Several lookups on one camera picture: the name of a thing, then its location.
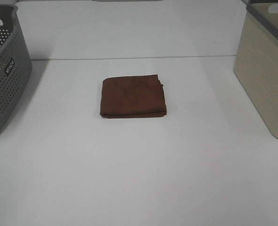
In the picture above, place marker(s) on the brown towel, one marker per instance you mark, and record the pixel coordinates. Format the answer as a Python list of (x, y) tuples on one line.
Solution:
[(132, 97)]

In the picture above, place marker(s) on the beige plastic basket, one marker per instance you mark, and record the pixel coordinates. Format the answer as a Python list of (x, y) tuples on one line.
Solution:
[(256, 63)]

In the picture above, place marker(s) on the grey perforated plastic basket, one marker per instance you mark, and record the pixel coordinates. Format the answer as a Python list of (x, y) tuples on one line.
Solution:
[(15, 62)]

